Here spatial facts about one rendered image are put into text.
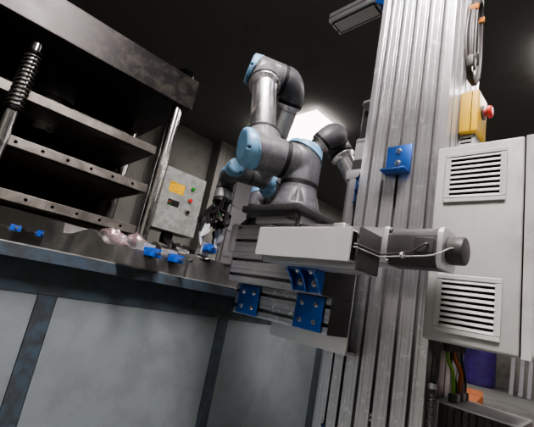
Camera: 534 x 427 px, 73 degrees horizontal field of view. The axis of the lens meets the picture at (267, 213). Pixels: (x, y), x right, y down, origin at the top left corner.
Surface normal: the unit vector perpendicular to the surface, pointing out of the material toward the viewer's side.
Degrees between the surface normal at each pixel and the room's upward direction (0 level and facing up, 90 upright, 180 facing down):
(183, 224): 90
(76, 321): 90
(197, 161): 90
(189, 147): 90
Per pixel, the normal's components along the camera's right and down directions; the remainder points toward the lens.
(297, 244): -0.68, -0.29
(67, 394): 0.67, -0.04
